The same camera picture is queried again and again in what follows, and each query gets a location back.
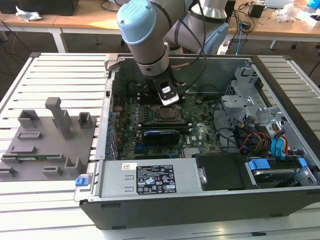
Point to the silver CPU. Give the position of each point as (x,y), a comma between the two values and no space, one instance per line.
(168,113)

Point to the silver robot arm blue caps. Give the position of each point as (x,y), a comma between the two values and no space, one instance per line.
(150,50)

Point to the black CPU socket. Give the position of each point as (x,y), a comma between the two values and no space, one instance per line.
(156,118)

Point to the round coin cell battery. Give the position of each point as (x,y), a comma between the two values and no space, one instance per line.
(198,100)

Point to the black graphics card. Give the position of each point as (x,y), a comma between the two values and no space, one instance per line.
(162,137)

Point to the green motherboard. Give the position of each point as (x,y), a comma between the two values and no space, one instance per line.
(205,130)

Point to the silver chipset heat sink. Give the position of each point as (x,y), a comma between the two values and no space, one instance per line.
(192,152)

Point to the metal drive cage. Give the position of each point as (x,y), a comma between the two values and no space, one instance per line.
(237,100)

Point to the silver power supply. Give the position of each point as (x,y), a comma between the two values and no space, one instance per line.
(112,175)

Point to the black plastic cover panel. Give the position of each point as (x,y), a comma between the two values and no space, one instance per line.
(220,172)

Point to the black power adapter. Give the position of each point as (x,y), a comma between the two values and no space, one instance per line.
(246,25)

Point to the blue case latch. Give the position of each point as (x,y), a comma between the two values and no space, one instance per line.
(81,181)

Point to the grey parts rack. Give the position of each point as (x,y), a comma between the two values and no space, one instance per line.
(50,150)

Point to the wide black monitor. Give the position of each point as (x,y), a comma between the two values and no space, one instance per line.
(57,6)

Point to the black open PC case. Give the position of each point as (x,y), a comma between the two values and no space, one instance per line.
(175,212)

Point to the small black box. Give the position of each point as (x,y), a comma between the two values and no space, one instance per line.
(256,11)

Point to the hard disk in blue carrier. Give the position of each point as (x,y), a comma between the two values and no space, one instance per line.
(260,165)

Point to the crumpled white paper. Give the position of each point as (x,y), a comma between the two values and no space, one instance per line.
(27,14)

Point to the silver laptop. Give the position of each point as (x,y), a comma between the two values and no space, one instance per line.
(277,2)

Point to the clear plastic bag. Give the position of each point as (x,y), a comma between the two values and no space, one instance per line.
(285,12)

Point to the white cardboard box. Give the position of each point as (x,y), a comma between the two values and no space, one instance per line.
(306,17)

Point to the blue box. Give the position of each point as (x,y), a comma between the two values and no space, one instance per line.
(314,4)

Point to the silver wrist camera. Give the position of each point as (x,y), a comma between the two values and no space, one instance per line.
(168,93)

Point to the wooden desk white frame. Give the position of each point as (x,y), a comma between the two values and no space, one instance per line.
(75,23)
(275,30)

